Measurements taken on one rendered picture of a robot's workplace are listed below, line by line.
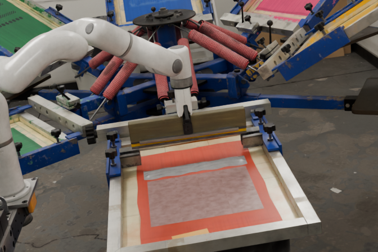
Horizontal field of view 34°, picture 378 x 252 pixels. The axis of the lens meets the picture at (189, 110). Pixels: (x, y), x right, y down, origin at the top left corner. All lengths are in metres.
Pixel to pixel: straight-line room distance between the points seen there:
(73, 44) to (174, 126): 0.55
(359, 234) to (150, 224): 1.84
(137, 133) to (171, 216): 0.38
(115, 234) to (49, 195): 2.62
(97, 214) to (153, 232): 2.20
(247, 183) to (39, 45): 0.79
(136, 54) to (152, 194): 0.46
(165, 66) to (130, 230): 0.51
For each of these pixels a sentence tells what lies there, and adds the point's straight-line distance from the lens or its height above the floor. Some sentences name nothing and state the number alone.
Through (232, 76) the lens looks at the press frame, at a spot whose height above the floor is 1.04.
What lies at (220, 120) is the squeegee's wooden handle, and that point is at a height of 1.10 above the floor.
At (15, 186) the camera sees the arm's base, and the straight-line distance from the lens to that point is 1.80.
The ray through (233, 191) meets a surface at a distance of 2.00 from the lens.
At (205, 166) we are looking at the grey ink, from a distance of 2.18.
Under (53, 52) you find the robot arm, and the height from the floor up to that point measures 1.50.
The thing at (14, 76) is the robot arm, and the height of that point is 1.47.
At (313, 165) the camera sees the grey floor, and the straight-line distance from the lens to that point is 4.27.
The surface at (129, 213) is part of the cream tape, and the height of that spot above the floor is 0.96.
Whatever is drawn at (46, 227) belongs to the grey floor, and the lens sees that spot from 4.03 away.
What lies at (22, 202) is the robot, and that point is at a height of 1.14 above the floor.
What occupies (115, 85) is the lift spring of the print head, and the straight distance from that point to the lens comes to 2.77.
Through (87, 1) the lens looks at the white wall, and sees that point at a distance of 6.27.
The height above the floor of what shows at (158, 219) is 0.96.
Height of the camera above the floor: 1.90
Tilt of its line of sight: 20 degrees down
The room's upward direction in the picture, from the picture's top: 8 degrees counter-clockwise
